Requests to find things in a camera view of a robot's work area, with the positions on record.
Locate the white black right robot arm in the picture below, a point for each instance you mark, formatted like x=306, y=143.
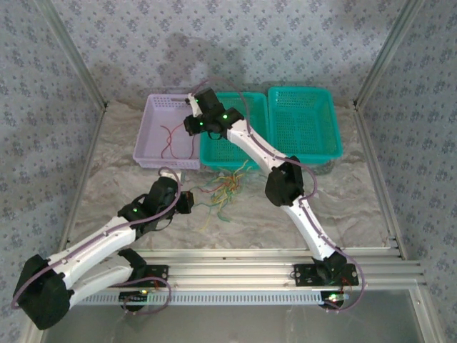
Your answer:
x=285, y=182

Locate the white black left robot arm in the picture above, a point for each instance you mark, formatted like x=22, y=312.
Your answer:
x=93, y=239

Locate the teal plastic basket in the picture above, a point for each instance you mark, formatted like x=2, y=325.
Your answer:
x=214, y=150
x=303, y=121

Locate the lilac plastic basket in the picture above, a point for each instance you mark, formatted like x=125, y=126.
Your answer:
x=153, y=143

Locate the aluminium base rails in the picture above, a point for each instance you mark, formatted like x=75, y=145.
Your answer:
x=232, y=268

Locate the small black controller board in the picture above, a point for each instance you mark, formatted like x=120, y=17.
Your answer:
x=132, y=297
x=332, y=298

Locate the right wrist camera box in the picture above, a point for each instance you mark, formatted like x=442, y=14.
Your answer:
x=194, y=103

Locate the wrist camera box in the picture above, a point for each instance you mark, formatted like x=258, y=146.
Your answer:
x=194, y=103
x=171, y=175

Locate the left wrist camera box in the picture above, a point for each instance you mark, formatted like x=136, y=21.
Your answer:
x=171, y=175

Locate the aluminium table side rail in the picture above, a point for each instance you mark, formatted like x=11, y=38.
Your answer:
x=367, y=143
x=91, y=153

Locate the aluminium frame post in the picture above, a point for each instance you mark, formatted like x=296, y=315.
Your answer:
x=71, y=57
x=389, y=53

